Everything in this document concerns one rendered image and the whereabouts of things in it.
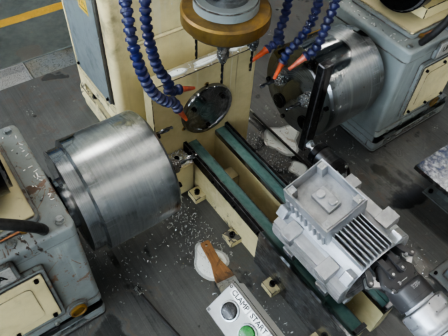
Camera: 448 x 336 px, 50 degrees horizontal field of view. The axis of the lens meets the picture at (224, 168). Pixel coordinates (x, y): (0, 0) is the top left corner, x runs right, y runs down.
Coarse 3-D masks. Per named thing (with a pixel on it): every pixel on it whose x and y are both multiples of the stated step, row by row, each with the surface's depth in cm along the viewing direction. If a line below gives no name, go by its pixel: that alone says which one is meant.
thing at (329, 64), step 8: (320, 64) 96; (328, 64) 96; (320, 72) 97; (328, 72) 97; (320, 80) 98; (328, 80) 99; (320, 88) 99; (312, 96) 102; (320, 96) 102; (312, 104) 103; (320, 104) 104; (312, 112) 105; (320, 112) 106; (304, 120) 110; (312, 120) 107; (304, 128) 110; (312, 128) 109; (304, 136) 111; (312, 136) 112; (304, 144) 113
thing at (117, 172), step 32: (96, 128) 95; (128, 128) 94; (64, 160) 90; (96, 160) 89; (128, 160) 91; (160, 160) 93; (64, 192) 92; (96, 192) 88; (128, 192) 90; (160, 192) 94; (96, 224) 90; (128, 224) 93
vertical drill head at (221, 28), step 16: (192, 0) 93; (208, 0) 89; (224, 0) 87; (240, 0) 88; (256, 0) 90; (192, 16) 90; (208, 16) 88; (224, 16) 87; (240, 16) 88; (256, 16) 91; (192, 32) 90; (208, 32) 88; (224, 32) 87; (240, 32) 88; (256, 32) 89; (224, 48) 91; (256, 48) 98
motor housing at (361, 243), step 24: (360, 192) 96; (360, 216) 91; (312, 240) 93; (336, 240) 90; (360, 240) 88; (384, 240) 88; (312, 264) 93; (360, 264) 87; (336, 288) 89; (360, 288) 99
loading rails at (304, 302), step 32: (224, 128) 130; (224, 160) 133; (256, 160) 123; (192, 192) 128; (224, 192) 116; (256, 192) 125; (256, 224) 109; (256, 256) 114; (288, 288) 107; (320, 320) 100; (352, 320) 97; (384, 320) 109
